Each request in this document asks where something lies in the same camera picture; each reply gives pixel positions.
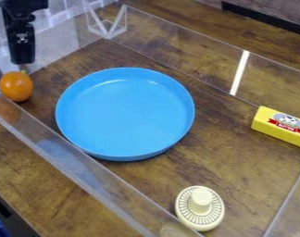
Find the cream round toy knob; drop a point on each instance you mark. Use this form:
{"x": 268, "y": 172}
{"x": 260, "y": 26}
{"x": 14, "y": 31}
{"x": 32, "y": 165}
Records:
{"x": 200, "y": 208}

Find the clear acrylic front wall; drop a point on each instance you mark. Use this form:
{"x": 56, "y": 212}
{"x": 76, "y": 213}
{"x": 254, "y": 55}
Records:
{"x": 139, "y": 211}

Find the black bar on wall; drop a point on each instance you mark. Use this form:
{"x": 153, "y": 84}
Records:
{"x": 262, "y": 17}

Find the clear acrylic back wall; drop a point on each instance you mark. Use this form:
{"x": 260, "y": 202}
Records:
{"x": 247, "y": 75}

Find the blue round tray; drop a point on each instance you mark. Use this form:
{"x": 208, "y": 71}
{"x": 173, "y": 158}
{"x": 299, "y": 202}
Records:
{"x": 125, "y": 114}

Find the clear acrylic corner bracket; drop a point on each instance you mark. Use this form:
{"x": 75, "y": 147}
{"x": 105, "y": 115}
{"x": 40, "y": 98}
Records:
{"x": 104, "y": 27}

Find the orange ball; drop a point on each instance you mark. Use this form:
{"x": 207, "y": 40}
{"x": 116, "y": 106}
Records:
{"x": 17, "y": 86}

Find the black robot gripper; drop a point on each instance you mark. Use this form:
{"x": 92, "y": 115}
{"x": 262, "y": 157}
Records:
{"x": 18, "y": 13}

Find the clear acrylic wall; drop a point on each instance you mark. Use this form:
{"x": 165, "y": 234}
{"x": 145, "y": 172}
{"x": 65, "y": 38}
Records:
{"x": 139, "y": 211}
{"x": 247, "y": 75}

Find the yellow butter box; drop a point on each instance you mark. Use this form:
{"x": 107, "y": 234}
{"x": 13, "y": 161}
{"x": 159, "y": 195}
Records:
{"x": 278, "y": 124}

